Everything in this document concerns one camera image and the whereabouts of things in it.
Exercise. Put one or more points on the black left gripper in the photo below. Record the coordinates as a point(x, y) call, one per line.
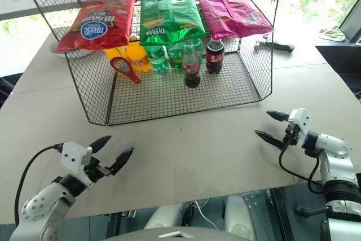
point(93, 171)

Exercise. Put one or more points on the orange soda plastic bottle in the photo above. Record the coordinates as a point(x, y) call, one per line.
point(138, 61)
point(115, 52)

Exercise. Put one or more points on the green chip bag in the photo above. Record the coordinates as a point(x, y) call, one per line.
point(186, 15)
point(155, 21)

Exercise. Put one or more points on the plastic cola bottle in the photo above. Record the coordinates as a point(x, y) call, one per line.
point(215, 57)

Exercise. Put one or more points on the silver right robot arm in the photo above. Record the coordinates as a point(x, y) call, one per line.
point(338, 164)

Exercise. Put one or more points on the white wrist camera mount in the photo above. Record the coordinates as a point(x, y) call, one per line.
point(74, 159)
point(302, 123)

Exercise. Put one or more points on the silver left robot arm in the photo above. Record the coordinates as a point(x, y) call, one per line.
point(48, 204)

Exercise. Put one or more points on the pale green cloth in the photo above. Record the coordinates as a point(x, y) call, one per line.
point(332, 33)

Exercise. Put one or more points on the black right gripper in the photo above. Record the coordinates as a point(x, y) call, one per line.
point(292, 135)

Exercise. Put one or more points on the black hand tool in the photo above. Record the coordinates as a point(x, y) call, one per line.
point(282, 46)

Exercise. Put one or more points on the black side desk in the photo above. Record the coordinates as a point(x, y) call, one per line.
point(341, 63)

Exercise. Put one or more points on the red chip bag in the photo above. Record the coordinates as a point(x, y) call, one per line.
point(96, 23)

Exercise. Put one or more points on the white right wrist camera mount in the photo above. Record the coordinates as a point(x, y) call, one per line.
point(302, 123)

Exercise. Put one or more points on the white rounded robot leg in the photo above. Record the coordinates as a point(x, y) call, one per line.
point(163, 217)
point(239, 215)

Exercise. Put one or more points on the grey robot torso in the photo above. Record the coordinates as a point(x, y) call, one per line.
point(180, 235)

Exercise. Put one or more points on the glass cola bottle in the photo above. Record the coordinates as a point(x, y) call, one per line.
point(192, 69)

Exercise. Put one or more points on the pink chip bag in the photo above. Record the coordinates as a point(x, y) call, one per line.
point(248, 18)
point(213, 15)

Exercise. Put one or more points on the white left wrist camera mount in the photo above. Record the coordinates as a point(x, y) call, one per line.
point(74, 159)

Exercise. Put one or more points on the green soda plastic bottle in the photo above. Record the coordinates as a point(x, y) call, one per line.
point(158, 60)
point(176, 57)

